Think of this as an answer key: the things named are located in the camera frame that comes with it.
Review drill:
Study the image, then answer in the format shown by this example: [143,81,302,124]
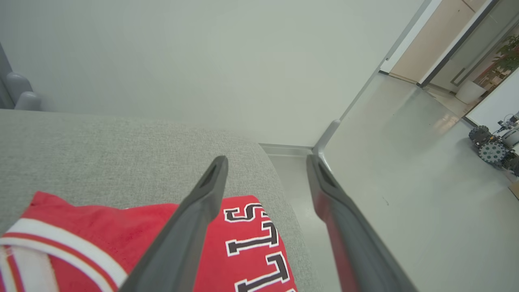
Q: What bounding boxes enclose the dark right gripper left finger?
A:
[118,155,229,292]

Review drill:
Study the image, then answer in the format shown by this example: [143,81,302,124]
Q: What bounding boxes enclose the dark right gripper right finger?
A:
[306,154,419,292]

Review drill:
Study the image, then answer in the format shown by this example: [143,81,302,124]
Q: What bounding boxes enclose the red basketball jersey with lettering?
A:
[0,191,298,292]

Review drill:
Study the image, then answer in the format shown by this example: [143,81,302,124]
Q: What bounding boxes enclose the grey fabric sofa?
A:
[0,109,325,292]

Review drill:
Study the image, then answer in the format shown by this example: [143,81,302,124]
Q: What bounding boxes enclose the grey corner floor trim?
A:
[311,119,342,158]

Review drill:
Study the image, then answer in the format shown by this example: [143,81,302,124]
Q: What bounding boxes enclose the light wooden door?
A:
[388,0,476,84]

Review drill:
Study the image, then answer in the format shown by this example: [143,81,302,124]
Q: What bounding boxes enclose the dark framed glass door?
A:
[418,0,519,88]

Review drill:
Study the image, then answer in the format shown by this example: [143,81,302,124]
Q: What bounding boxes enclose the green potted plant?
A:
[491,34,519,74]

